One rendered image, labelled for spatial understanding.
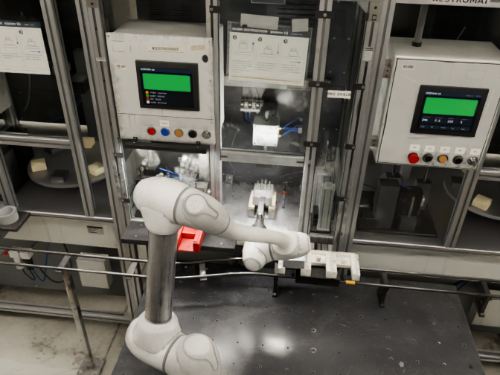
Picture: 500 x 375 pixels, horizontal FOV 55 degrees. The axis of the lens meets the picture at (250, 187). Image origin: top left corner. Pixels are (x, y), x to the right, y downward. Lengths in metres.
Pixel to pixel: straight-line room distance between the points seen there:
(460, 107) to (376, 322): 1.00
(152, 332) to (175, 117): 0.86
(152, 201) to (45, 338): 1.82
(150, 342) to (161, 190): 0.60
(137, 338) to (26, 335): 1.49
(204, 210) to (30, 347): 1.98
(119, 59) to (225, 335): 1.23
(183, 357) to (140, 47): 1.17
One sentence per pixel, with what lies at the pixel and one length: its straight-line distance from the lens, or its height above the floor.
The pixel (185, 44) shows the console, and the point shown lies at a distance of 1.94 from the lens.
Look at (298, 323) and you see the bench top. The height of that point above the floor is 0.68.
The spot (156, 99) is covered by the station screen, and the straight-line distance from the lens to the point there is 2.02.
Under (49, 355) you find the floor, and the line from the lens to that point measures 3.16.
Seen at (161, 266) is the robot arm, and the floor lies 1.22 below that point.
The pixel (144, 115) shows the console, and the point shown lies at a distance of 2.10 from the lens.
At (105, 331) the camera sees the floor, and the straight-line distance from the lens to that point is 3.18.
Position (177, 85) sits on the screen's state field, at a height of 1.64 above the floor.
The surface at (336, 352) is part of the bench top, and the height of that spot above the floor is 0.68.
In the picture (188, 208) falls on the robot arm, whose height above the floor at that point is 1.50.
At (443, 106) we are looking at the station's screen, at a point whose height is 1.62.
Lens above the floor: 2.37
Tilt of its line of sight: 34 degrees down
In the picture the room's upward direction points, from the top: 1 degrees clockwise
